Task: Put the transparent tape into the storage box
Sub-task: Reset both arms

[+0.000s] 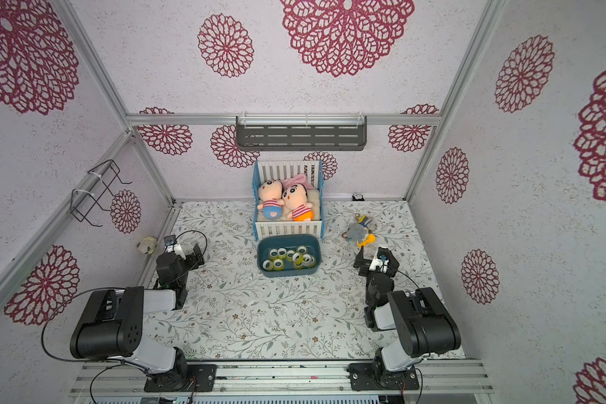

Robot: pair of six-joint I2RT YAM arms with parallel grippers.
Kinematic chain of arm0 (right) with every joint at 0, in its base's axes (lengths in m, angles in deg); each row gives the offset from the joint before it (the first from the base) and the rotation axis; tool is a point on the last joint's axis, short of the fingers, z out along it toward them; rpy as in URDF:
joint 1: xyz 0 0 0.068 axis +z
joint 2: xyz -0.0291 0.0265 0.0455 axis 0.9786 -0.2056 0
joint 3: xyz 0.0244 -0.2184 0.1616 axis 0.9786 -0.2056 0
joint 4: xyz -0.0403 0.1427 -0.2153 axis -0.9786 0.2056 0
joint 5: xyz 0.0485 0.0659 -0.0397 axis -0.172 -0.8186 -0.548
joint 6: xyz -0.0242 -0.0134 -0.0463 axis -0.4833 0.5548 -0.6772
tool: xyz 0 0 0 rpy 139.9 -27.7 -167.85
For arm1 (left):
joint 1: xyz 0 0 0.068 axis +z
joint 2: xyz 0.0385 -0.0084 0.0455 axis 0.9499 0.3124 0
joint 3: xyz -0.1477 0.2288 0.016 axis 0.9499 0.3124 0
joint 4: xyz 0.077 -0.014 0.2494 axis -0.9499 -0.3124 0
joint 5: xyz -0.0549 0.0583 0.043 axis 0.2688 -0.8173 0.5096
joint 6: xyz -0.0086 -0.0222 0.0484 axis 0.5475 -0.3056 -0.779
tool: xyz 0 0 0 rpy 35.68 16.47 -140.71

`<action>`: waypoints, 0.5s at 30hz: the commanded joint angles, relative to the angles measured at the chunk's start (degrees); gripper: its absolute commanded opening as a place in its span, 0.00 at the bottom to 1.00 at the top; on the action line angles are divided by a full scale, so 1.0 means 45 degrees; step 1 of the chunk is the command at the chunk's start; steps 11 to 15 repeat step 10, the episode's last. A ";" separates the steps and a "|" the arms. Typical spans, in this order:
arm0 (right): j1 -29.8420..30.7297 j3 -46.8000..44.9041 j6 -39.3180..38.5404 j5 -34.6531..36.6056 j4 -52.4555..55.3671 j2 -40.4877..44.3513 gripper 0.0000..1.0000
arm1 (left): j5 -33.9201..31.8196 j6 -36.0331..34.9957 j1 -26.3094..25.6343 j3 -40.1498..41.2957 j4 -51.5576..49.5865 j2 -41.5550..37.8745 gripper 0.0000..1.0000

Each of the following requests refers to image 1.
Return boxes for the small yellow white plush ball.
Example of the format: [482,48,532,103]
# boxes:
[136,237,158,255]

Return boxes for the teal plastic storage box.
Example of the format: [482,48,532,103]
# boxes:
[257,234,322,278]

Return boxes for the grey plush keychain toy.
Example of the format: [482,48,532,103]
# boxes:
[342,214,377,247]

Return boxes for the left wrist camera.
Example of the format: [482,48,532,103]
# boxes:
[163,235,186,259]

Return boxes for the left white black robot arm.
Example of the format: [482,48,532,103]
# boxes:
[69,235,217,394]

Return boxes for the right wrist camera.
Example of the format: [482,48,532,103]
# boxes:
[369,249,389,274]

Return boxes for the black wire wall rack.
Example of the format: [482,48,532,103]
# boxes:
[69,159,131,227]

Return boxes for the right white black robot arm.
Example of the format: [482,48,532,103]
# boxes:
[348,247,461,393]

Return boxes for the pink pillow in crib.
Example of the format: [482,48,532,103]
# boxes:
[281,173,314,190]

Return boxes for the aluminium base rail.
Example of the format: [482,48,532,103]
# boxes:
[67,359,496,400]

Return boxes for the plush doll orange shorts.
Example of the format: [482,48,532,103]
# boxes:
[282,185,315,222]

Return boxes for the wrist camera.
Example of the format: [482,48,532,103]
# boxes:
[369,249,389,274]
[163,235,186,259]

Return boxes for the plush doll blue shorts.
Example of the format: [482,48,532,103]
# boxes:
[257,179,284,220]

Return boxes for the grey wall shelf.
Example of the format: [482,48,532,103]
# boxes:
[235,115,367,152]

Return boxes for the white blue toy crib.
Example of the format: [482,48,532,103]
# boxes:
[252,161,325,240]

